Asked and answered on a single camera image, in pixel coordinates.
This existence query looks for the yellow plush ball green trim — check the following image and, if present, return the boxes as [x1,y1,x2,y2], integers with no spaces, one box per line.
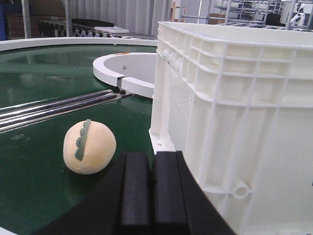
[63,119,116,175]

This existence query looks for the chrome roller rods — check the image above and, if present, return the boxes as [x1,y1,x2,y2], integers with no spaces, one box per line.
[0,90,133,133]

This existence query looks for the white inner ring guard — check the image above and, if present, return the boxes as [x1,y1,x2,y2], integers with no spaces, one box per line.
[93,52,157,98]

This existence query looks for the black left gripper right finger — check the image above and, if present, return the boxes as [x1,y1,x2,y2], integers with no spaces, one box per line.
[152,151,234,235]

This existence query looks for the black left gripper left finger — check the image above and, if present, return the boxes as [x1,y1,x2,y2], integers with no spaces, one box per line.
[35,152,150,235]

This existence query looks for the white plastic tote box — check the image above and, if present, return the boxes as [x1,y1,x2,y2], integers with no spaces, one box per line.
[149,22,313,235]

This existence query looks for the metal storage rack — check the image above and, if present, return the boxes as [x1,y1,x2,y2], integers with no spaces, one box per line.
[172,0,313,31]

